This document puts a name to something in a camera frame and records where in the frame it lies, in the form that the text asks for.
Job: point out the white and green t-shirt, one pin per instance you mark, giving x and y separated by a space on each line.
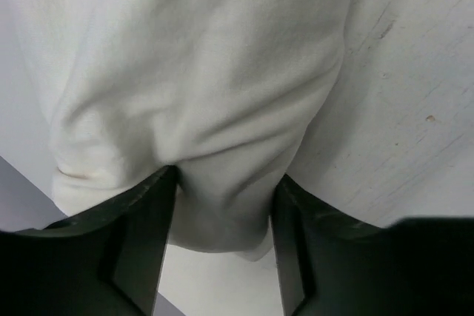
222 89

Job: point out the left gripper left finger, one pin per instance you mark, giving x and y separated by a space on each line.
106 260

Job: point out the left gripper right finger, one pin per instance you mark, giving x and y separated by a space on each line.
330 263

